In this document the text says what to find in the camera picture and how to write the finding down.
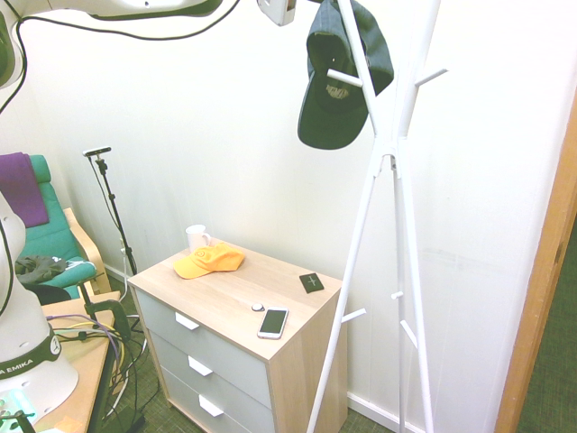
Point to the green wooden armchair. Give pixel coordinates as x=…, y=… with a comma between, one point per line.
x=58, y=225

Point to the dark grey baseball cap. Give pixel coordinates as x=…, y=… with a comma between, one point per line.
x=331, y=117

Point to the small round white tag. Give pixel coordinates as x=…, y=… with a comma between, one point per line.
x=258, y=307

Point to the white ceramic mug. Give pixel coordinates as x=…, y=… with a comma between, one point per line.
x=196, y=236

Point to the black exterior camera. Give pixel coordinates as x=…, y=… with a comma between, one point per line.
x=97, y=151

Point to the purple cloth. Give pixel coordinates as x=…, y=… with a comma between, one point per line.
x=20, y=189

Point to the black wallet with cross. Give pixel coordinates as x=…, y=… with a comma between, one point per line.
x=311, y=283

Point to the light wooden robot table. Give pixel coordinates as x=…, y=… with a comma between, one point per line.
x=85, y=365

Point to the black camera tripod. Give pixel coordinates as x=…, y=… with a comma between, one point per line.
x=115, y=212

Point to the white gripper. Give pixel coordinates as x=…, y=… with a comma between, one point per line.
x=277, y=11

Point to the yellow baseball cap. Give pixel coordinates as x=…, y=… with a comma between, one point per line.
x=207, y=264

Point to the white coat rack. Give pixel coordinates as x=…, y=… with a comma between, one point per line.
x=387, y=144

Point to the dark olive garment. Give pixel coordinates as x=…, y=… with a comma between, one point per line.
x=38, y=267

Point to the white smartphone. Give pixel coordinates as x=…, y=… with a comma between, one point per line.
x=273, y=322

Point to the dark green table clamp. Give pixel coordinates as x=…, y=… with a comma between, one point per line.
x=115, y=311

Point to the wooden dresser with grey drawers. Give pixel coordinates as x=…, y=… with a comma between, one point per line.
x=288, y=361

